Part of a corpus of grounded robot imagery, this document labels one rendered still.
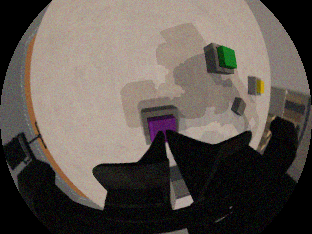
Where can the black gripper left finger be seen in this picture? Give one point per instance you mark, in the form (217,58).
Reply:
(151,171)

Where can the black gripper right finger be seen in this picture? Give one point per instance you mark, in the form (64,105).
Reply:
(198,160)

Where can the purple button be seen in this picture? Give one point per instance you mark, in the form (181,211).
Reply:
(159,118)

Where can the yellow button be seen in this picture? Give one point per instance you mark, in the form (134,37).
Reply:
(255,86)

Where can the green button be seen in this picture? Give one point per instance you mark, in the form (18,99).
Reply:
(220,59)

